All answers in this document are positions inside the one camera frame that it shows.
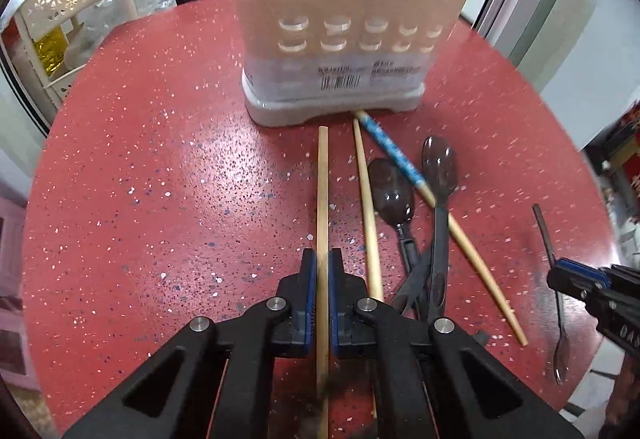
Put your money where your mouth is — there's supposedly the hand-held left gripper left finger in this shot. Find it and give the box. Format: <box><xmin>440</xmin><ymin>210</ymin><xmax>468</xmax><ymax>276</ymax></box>
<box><xmin>62</xmin><ymin>246</ymin><xmax>321</xmax><ymax>439</ymax></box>

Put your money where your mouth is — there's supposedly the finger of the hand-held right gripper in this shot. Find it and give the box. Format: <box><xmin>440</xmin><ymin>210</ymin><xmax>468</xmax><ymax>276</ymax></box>
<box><xmin>557</xmin><ymin>258</ymin><xmax>608</xmax><ymax>285</ymax></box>
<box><xmin>547</xmin><ymin>269</ymin><xmax>608</xmax><ymax>301</ymax></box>

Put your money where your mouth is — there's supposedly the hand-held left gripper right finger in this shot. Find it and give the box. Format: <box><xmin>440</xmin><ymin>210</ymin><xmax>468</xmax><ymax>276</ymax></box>
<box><xmin>327</xmin><ymin>246</ymin><xmax>586</xmax><ymax>439</ymax></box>

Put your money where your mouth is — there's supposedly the small metal spoon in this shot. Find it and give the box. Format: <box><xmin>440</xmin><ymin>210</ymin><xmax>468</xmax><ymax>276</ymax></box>
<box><xmin>531</xmin><ymin>204</ymin><xmax>572</xmax><ymax>386</ymax></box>

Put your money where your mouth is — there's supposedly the plain wooden chopstick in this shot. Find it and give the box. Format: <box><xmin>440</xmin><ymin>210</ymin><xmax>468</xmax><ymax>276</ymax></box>
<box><xmin>316</xmin><ymin>126</ymin><xmax>331</xmax><ymax>439</ymax></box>
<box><xmin>352</xmin><ymin>119</ymin><xmax>386</xmax><ymax>305</ymax></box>

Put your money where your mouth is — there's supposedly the dark plastic spoon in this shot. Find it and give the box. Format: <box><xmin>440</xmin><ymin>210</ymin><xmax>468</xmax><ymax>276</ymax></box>
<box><xmin>421</xmin><ymin>135</ymin><xmax>457</xmax><ymax>322</ymax></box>
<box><xmin>367</xmin><ymin>158</ymin><xmax>436</xmax><ymax>320</ymax></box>

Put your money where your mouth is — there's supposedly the blue patterned wooden chopstick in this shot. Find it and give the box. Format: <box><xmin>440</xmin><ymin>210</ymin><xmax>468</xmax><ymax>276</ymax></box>
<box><xmin>355</xmin><ymin>110</ymin><xmax>529</xmax><ymax>347</ymax></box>

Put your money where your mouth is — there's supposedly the person's right forearm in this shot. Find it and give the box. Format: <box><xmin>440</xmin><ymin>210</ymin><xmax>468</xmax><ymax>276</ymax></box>
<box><xmin>612</xmin><ymin>354</ymin><xmax>640</xmax><ymax>425</ymax></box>

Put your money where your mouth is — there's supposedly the white refrigerator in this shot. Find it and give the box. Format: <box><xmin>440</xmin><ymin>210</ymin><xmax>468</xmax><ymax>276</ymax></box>
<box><xmin>472</xmin><ymin>0</ymin><xmax>640</xmax><ymax>152</ymax></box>

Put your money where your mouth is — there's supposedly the yellow packet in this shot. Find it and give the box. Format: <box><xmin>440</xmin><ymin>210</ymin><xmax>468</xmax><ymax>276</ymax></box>
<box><xmin>34</xmin><ymin>28</ymin><xmax>68</xmax><ymax>72</ymax></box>

